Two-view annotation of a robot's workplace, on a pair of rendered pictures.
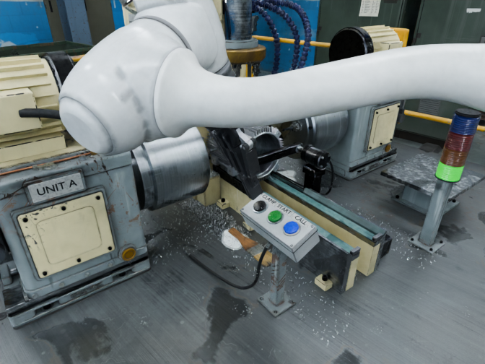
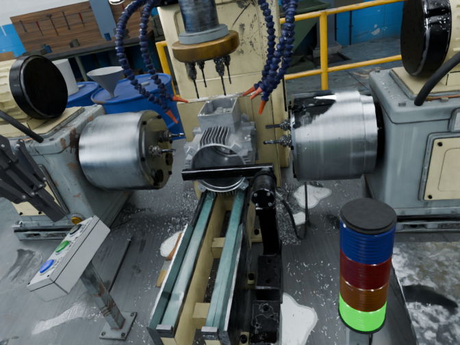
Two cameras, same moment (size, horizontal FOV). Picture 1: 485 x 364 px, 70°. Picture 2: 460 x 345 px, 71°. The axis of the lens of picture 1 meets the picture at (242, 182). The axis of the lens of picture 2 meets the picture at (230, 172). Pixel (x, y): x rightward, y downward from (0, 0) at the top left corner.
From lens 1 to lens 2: 90 cm
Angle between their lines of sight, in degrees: 44
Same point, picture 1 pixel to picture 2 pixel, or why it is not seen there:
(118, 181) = (54, 164)
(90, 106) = not seen: outside the picture
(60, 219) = not seen: hidden behind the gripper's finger
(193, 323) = (64, 299)
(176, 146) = (109, 144)
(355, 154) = (395, 200)
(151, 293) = not seen: hidden behind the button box
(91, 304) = (53, 246)
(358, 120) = (393, 150)
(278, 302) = (112, 327)
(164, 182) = (96, 172)
